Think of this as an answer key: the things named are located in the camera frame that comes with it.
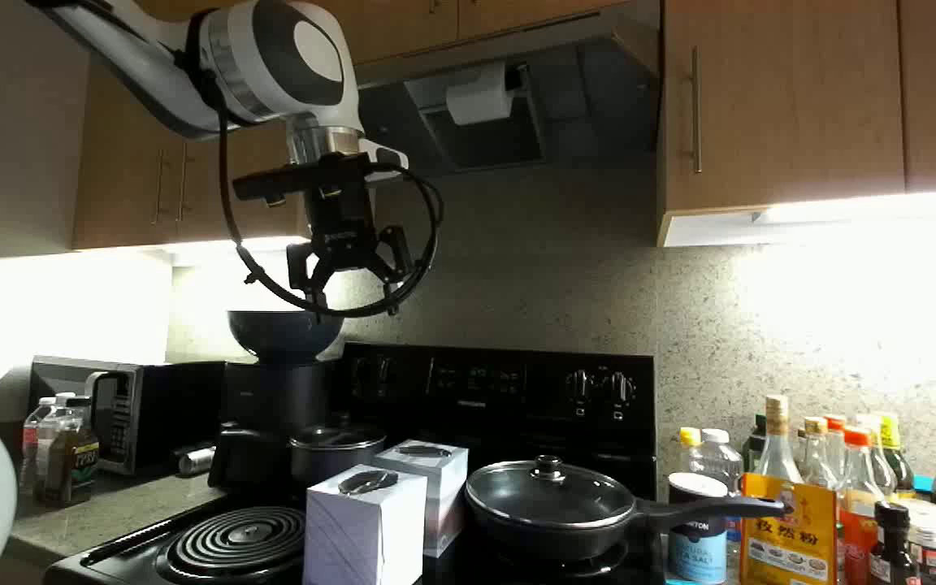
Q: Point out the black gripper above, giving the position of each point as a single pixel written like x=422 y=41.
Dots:
x=341 y=214

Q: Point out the grey tissue dispenser box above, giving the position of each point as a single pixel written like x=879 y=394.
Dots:
x=443 y=489

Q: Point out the white tissue dispenser box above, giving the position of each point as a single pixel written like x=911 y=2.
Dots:
x=366 y=537

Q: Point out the dark blue bowl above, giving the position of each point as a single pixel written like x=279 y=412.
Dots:
x=287 y=332

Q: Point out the short under-cabinet light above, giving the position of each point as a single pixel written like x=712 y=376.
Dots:
x=210 y=252

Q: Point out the black countertop appliance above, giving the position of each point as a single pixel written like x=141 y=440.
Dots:
x=273 y=394

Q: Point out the dark pot with lid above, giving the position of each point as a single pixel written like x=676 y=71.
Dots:
x=337 y=457

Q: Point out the black electric stove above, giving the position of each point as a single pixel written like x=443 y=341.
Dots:
x=511 y=392

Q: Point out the black microwave oven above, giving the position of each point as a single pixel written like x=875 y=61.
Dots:
x=153 y=418

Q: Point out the wooden cabinet above hood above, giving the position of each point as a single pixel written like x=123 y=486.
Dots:
x=437 y=21

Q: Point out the black stove knob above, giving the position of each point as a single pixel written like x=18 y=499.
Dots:
x=621 y=392
x=584 y=392

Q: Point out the grey range hood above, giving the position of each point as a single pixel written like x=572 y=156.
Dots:
x=587 y=99

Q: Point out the coil stove burner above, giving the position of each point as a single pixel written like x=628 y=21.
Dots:
x=234 y=544

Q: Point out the silver pot lid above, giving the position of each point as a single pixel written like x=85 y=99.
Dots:
x=552 y=504

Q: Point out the black frying pan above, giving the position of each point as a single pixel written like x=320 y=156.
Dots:
x=520 y=544

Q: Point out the amber glass bottle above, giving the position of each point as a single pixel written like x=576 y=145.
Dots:
x=78 y=467

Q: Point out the clear plastic water bottle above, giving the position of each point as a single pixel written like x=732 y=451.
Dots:
x=40 y=457

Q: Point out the clear white cap bottle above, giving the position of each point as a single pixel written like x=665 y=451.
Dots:
x=718 y=460

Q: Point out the dark sauce bottle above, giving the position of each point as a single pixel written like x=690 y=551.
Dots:
x=756 y=442

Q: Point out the white-lidded blue label can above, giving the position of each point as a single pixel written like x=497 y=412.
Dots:
x=696 y=553

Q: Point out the cork-topped glass bottle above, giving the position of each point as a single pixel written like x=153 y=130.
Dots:
x=778 y=457

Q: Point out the tan cap bottle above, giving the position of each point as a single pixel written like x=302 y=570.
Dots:
x=813 y=460

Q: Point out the orange cap bottle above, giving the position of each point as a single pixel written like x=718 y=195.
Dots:
x=837 y=424

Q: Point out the yellow food package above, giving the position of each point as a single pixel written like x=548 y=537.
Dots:
x=788 y=542

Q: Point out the long under-cabinet light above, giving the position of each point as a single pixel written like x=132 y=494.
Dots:
x=870 y=214

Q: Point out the red cap sauce bottle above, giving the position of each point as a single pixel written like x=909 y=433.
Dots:
x=859 y=467

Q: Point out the green bottle yellow cap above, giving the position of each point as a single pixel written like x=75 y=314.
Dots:
x=894 y=433

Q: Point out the black bottle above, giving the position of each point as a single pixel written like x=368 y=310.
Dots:
x=891 y=542

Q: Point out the white label container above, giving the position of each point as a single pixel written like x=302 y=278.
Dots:
x=926 y=531

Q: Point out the wooden wall cabinet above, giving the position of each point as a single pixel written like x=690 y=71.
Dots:
x=132 y=184

